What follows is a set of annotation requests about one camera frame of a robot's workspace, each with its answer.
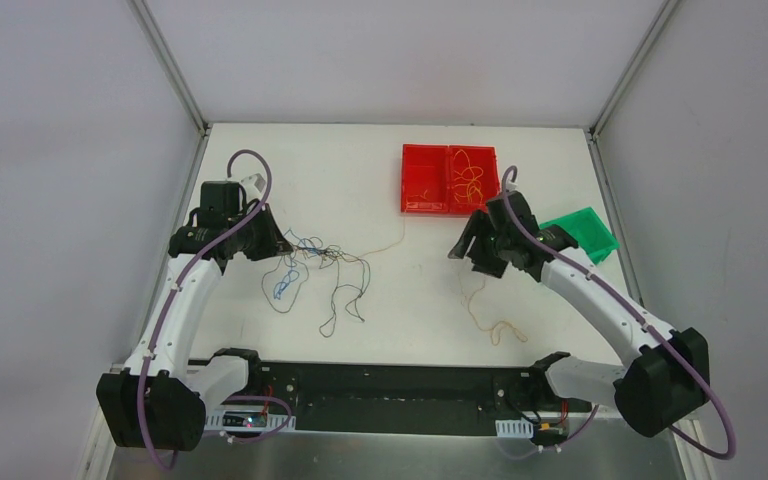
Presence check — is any green plastic bin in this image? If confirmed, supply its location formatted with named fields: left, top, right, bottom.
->
left=540, top=207, right=620, bottom=264

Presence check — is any yellow wire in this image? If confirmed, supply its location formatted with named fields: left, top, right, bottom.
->
left=450, top=146, right=486, bottom=207

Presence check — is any right red bin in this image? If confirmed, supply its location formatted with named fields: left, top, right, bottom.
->
left=447, top=145, right=500, bottom=216

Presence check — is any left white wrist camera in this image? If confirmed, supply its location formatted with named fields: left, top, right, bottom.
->
left=239, top=173, right=267, bottom=202

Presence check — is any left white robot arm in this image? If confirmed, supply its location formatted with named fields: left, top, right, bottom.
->
left=96, top=175, right=292, bottom=451

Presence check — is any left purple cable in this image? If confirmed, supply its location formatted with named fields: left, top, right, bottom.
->
left=135, top=149, right=293, bottom=472

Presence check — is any red bin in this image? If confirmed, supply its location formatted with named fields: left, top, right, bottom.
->
left=400, top=144, right=449, bottom=215
left=447, top=145, right=500, bottom=216

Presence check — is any purple cable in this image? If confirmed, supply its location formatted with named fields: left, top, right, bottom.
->
left=135, top=149, right=293, bottom=472
left=501, top=165, right=738, bottom=462

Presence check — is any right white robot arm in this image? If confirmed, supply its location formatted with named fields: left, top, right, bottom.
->
left=448, top=191, right=711, bottom=437

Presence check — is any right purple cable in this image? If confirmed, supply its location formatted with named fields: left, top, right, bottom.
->
left=501, top=165, right=738, bottom=462

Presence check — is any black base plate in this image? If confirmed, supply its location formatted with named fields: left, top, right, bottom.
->
left=205, top=362, right=591, bottom=437

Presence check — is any left red bin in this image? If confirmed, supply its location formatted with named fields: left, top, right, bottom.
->
left=400, top=144, right=449, bottom=215

